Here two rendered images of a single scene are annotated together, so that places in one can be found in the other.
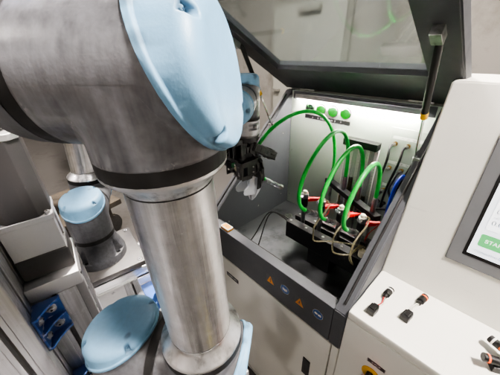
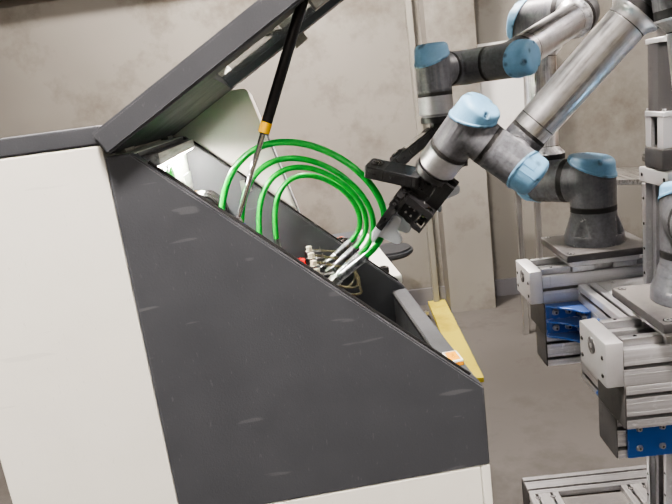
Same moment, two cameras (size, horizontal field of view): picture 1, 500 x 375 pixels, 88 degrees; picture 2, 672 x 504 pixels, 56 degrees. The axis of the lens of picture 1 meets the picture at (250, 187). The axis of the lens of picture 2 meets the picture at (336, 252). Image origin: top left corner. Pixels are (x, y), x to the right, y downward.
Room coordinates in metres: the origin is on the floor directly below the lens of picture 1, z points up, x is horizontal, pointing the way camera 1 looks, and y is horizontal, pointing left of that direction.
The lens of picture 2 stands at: (1.98, 0.68, 1.49)
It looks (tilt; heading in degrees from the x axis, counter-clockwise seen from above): 13 degrees down; 218
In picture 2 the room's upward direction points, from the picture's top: 8 degrees counter-clockwise
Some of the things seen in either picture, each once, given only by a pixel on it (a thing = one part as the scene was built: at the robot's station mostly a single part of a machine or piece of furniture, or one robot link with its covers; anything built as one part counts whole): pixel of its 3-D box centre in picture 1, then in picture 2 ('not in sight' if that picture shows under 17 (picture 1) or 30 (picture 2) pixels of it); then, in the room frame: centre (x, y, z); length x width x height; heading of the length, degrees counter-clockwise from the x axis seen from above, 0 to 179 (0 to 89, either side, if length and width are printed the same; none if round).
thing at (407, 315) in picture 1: (414, 306); not in sight; (0.47, -0.45, 0.99); 0.12 x 0.02 x 0.02; 124
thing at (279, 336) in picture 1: (260, 336); not in sight; (0.74, -0.03, 0.44); 0.65 x 0.02 x 0.68; 42
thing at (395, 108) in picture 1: (350, 102); (173, 150); (1.09, -0.42, 1.43); 0.54 x 0.03 x 0.02; 42
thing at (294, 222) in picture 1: (325, 247); not in sight; (0.82, -0.30, 0.91); 0.34 x 0.10 x 0.15; 42
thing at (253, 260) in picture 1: (263, 268); (428, 356); (0.75, -0.05, 0.87); 0.62 x 0.04 x 0.16; 42
